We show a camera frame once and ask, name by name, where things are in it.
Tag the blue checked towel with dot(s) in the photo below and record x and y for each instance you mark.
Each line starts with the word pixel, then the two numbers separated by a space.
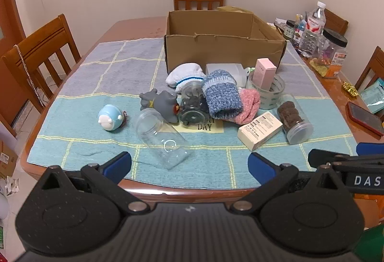
pixel 75 118

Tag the white sock with blue stripe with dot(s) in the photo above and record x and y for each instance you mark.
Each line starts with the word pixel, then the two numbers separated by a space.
pixel 186 73

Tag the red phone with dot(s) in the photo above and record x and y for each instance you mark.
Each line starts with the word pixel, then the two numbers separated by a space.
pixel 364 118

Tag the clear water bottle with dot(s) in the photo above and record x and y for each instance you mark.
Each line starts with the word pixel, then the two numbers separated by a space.
pixel 313 31

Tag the brown cardboard box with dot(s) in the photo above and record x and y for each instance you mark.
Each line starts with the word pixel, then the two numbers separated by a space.
pixel 216 52

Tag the clear plastic jar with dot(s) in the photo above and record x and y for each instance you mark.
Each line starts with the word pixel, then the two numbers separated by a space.
pixel 159 136

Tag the tan paper package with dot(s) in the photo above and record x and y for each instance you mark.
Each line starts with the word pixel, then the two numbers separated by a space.
pixel 234 9

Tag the clear jar of brown cookies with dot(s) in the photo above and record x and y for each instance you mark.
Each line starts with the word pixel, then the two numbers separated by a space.
pixel 292 118

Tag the clear tape roll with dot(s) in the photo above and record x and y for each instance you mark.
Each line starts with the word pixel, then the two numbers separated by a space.
pixel 270 98

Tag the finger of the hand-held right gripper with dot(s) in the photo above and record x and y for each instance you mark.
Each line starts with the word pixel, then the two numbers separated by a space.
pixel 370 148
pixel 330 157

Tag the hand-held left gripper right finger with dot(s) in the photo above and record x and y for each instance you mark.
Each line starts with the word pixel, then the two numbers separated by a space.
pixel 262 167

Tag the blue knit sock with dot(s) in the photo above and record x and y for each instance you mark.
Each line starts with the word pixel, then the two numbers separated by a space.
pixel 223 94

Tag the pink knit sock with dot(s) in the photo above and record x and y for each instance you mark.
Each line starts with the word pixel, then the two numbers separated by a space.
pixel 249 106

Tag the teal packet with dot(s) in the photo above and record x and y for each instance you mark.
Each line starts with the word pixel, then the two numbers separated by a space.
pixel 373 97

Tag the wooden door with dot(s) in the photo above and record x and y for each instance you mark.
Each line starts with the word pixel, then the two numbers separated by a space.
pixel 7 9

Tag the cardboard carton on floor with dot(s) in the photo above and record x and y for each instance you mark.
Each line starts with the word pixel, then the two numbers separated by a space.
pixel 7 160

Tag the yellow snack packet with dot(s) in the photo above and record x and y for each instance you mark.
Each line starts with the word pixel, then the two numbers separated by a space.
pixel 318 67

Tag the beige carton box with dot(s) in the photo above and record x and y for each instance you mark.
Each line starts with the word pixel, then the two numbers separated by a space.
pixel 259 130

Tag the light blue round toy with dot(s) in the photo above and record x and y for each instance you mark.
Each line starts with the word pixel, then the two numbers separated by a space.
pixel 110 118

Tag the pink carton box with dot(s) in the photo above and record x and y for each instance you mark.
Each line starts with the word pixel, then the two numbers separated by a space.
pixel 264 73

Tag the green bag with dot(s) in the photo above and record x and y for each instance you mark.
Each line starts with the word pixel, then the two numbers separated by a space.
pixel 372 244

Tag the small jar dark lid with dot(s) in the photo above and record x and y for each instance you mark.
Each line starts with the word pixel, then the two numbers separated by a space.
pixel 289 29

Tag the clear jar with dark contents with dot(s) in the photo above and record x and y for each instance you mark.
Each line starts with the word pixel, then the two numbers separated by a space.
pixel 193 106

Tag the small blue bottle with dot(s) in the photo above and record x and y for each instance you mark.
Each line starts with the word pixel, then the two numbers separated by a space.
pixel 299 32

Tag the gold ornament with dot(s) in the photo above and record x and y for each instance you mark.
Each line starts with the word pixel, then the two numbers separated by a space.
pixel 350 88

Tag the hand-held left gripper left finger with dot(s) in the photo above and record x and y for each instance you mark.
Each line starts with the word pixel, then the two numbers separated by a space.
pixel 118 164

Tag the white plastic box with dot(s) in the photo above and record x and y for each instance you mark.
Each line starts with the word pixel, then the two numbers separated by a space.
pixel 228 70

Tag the large clear jar black lid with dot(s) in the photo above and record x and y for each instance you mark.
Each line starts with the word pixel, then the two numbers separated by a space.
pixel 333 52

